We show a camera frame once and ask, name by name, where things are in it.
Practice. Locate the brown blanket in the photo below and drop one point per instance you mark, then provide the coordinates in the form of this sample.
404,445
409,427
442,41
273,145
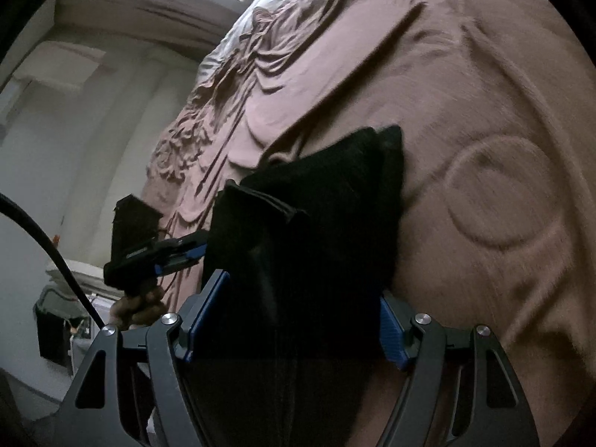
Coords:
465,102

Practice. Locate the black garment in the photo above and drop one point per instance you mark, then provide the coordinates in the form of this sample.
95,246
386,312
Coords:
307,251

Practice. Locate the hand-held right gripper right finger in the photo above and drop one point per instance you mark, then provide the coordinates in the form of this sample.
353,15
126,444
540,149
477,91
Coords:
391,330

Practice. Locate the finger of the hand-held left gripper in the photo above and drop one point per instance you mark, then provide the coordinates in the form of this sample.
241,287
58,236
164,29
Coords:
184,254

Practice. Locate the black bin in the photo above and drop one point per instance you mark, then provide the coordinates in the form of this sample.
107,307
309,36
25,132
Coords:
53,330

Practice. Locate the person's left hand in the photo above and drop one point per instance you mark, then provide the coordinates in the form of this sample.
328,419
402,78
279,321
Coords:
139,309

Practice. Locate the white wall box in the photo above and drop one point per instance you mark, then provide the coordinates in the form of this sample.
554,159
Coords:
60,63

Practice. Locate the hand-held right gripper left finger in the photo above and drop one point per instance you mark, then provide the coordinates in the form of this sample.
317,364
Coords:
212,302

